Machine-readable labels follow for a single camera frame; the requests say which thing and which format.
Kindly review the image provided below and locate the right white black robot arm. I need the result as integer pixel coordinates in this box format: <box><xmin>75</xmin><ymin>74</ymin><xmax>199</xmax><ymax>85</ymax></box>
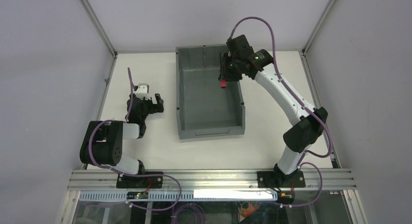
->
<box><xmin>219</xmin><ymin>49</ymin><xmax>328</xmax><ymax>184</ymax></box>

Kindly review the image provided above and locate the aluminium extrusion rail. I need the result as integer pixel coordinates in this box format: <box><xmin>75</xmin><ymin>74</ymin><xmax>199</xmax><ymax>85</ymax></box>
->
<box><xmin>67</xmin><ymin>168</ymin><xmax>357</xmax><ymax>191</ymax></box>

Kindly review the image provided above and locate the orange object under table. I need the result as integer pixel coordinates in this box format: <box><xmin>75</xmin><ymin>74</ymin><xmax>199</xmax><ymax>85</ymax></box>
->
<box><xmin>239</xmin><ymin>202</ymin><xmax>260</xmax><ymax>218</ymax></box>

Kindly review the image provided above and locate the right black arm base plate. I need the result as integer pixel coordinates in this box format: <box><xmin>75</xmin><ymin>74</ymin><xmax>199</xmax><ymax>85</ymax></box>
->
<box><xmin>257</xmin><ymin>171</ymin><xmax>306</xmax><ymax>188</ymax></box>

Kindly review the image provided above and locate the white slotted cable duct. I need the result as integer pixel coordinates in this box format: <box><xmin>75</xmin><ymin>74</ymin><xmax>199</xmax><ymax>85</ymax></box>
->
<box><xmin>79</xmin><ymin>190</ymin><xmax>277</xmax><ymax>202</ymax></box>

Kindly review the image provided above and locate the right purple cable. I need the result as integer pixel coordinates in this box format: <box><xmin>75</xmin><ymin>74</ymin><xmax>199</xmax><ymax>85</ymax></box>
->
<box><xmin>229</xmin><ymin>16</ymin><xmax>334</xmax><ymax>207</ymax></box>

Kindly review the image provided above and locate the purple cable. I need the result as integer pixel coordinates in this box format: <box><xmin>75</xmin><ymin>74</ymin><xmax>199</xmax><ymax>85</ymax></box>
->
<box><xmin>229</xmin><ymin>16</ymin><xmax>334</xmax><ymax>207</ymax></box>
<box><xmin>88</xmin><ymin>67</ymin><xmax>206</xmax><ymax>224</ymax></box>

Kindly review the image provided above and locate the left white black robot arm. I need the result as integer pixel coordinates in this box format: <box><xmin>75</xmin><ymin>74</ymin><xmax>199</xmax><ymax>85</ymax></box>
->
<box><xmin>79</xmin><ymin>93</ymin><xmax>164</xmax><ymax>175</ymax></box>

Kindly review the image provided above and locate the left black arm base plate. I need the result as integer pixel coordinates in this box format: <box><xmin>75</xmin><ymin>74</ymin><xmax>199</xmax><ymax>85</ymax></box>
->
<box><xmin>116</xmin><ymin>172</ymin><xmax>164</xmax><ymax>189</ymax></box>

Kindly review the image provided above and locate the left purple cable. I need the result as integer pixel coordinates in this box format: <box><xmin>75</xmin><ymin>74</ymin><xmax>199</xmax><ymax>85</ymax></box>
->
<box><xmin>88</xmin><ymin>67</ymin><xmax>206</xmax><ymax>224</ymax></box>

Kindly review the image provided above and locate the red handled black screwdriver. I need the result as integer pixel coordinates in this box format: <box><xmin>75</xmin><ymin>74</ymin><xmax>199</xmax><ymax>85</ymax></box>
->
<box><xmin>219</xmin><ymin>53</ymin><xmax>226</xmax><ymax>89</ymax></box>

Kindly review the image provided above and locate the grey plastic storage bin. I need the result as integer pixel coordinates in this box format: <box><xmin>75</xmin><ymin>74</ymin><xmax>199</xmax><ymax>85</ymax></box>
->
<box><xmin>175</xmin><ymin>44</ymin><xmax>245</xmax><ymax>139</ymax></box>

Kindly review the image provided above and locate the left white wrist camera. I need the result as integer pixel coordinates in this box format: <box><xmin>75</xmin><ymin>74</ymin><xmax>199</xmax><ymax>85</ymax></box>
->
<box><xmin>134</xmin><ymin>83</ymin><xmax>151</xmax><ymax>100</ymax></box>

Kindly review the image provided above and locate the small green circuit board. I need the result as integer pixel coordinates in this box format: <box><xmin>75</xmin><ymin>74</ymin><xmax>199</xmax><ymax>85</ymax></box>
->
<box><xmin>126</xmin><ymin>191</ymin><xmax>149</xmax><ymax>200</ymax></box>

